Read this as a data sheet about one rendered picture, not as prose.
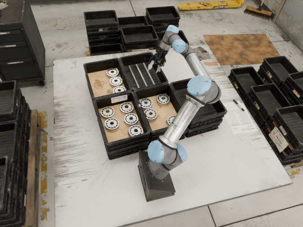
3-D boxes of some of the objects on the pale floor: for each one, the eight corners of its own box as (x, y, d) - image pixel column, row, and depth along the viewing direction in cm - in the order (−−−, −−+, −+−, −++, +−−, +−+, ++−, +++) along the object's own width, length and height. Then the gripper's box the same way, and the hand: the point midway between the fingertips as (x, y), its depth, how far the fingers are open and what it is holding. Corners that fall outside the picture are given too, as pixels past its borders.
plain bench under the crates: (253, 211, 224) (293, 182, 169) (76, 258, 192) (55, 242, 137) (193, 88, 317) (207, 43, 262) (67, 106, 285) (52, 60, 229)
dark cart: (48, 87, 300) (22, 22, 229) (8, 92, 291) (-31, 25, 220) (48, 56, 335) (25, -9, 264) (13, 60, 326) (-20, -7, 255)
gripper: (157, 48, 157) (145, 74, 170) (173, 54, 161) (160, 79, 174) (155, 42, 163) (144, 68, 176) (171, 47, 167) (159, 72, 180)
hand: (152, 70), depth 176 cm, fingers open, 5 cm apart
